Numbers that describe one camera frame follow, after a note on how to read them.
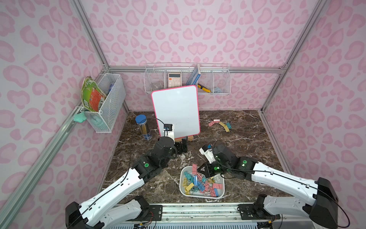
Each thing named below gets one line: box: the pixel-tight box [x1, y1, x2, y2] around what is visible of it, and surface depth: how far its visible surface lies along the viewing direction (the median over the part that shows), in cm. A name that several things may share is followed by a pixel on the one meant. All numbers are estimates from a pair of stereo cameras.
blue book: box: [185, 63, 202, 86], surface depth 89 cm
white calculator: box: [167, 72, 182, 88], surface depth 97 cm
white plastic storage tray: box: [179, 166, 225, 199], surface depth 80 cm
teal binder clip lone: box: [183, 171, 192, 180], surface depth 84 cm
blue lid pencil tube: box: [135, 114, 153, 141], surface depth 95 cm
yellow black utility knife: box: [197, 83, 212, 94], surface depth 99 cm
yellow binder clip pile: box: [185, 182, 195, 192], surface depth 78 cm
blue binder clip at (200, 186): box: [197, 180, 205, 192], surface depth 80 cm
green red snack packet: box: [81, 75, 106, 113], surface depth 74 cm
